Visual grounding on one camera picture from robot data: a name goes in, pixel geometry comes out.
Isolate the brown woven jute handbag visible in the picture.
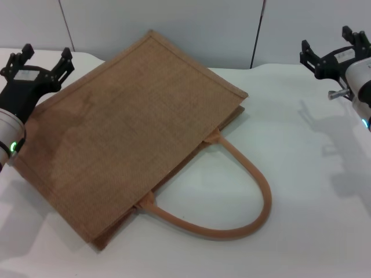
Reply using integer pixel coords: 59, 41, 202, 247
13, 28, 273, 251

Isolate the silver metal wrist bolt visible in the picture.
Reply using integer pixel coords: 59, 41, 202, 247
328, 89, 350, 100

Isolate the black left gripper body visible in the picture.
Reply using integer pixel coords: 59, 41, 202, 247
0, 65, 58, 124

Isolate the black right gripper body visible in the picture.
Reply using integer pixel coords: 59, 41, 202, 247
317, 46, 371, 79

